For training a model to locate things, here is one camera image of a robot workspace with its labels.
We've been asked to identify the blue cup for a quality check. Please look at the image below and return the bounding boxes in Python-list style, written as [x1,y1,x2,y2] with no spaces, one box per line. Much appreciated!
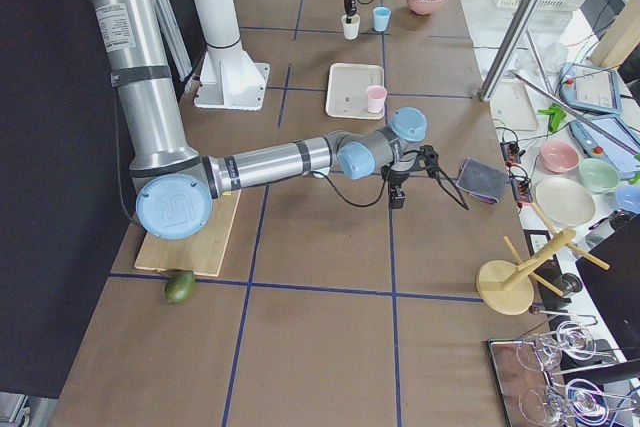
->
[372,6,391,33]

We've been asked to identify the cream yellow cup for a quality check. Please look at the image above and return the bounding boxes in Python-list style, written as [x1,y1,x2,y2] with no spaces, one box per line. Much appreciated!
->
[341,14,360,40]

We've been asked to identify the pink cup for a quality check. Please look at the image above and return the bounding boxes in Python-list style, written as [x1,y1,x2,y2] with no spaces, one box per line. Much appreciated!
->
[365,85,387,114]

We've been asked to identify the green cup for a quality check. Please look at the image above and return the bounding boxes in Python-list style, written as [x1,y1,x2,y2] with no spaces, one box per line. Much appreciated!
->
[311,168,330,178]

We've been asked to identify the cream rabbit tray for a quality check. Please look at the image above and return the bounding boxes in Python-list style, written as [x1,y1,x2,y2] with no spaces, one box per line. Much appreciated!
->
[325,63,384,120]

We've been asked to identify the grey folded cloth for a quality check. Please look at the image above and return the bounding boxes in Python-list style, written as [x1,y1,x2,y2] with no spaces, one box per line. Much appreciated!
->
[455,157,509,204]

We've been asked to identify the wooden mug tree stand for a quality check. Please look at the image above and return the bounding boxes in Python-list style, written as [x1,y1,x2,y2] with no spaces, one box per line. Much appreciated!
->
[476,203,610,315]

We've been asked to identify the pink ceramic bowl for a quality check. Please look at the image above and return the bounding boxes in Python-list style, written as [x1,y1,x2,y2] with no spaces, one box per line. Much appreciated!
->
[540,140,580,174]

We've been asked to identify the cream plate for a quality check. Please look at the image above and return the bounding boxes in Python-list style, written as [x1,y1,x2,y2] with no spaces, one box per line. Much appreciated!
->
[534,177,596,227]

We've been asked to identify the wooden cutting board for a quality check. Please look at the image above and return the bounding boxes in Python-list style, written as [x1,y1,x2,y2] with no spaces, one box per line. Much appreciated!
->
[134,191,241,277]

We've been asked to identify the green ceramic bowl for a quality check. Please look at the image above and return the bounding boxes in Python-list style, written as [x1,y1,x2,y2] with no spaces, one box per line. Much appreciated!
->
[578,158,620,193]

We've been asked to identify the teach pendant tablet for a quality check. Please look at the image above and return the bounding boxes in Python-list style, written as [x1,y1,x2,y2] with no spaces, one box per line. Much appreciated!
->
[559,62,622,115]

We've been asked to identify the wine glass upper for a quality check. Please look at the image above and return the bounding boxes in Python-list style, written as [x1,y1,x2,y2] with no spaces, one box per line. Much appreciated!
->
[516,321,617,372]

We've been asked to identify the wine glass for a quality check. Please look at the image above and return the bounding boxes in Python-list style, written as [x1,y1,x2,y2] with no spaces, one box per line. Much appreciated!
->
[516,321,617,372]
[518,379,638,426]

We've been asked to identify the blue ceramic bowl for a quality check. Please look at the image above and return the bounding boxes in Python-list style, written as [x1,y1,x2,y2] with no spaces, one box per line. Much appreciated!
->
[614,185,640,214]

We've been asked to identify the green avocado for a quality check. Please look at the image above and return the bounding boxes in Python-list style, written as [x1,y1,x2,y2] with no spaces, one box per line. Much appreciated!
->
[164,270,196,304]

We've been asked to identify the wine glass lower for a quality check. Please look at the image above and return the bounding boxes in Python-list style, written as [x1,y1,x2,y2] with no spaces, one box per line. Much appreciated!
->
[518,379,638,426]

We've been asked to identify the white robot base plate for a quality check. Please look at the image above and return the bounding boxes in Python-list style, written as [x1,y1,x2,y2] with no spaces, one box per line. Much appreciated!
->
[194,56,270,111]

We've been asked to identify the aluminium frame post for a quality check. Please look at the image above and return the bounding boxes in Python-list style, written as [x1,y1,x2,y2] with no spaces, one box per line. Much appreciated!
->
[478,0,540,102]

